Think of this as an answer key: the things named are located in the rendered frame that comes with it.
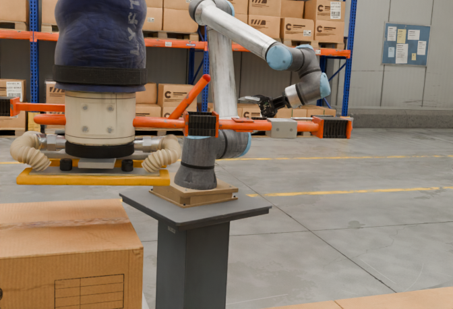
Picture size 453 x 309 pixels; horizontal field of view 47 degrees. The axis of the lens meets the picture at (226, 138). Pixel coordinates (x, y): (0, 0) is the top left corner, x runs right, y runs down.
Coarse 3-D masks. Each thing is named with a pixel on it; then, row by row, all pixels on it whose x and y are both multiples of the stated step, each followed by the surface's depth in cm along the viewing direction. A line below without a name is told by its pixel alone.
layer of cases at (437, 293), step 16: (448, 288) 199; (304, 304) 180; (320, 304) 181; (336, 304) 181; (352, 304) 182; (368, 304) 182; (384, 304) 183; (400, 304) 184; (416, 304) 184; (432, 304) 185; (448, 304) 185
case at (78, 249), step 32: (0, 224) 126; (32, 224) 128; (64, 224) 129; (96, 224) 130; (128, 224) 131; (0, 256) 107; (32, 256) 109; (64, 256) 111; (96, 256) 114; (128, 256) 116; (0, 288) 108; (32, 288) 110; (64, 288) 112; (96, 288) 115; (128, 288) 117
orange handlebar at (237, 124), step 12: (24, 108) 150; (36, 108) 150; (48, 108) 151; (60, 108) 151; (36, 120) 125; (48, 120) 124; (60, 120) 125; (144, 120) 128; (156, 120) 129; (168, 120) 129; (180, 120) 130; (228, 120) 136; (240, 120) 132; (252, 120) 133; (264, 120) 138
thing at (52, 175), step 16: (64, 160) 119; (128, 160) 123; (32, 176) 115; (48, 176) 116; (64, 176) 116; (80, 176) 117; (96, 176) 118; (112, 176) 119; (128, 176) 119; (144, 176) 120; (160, 176) 121
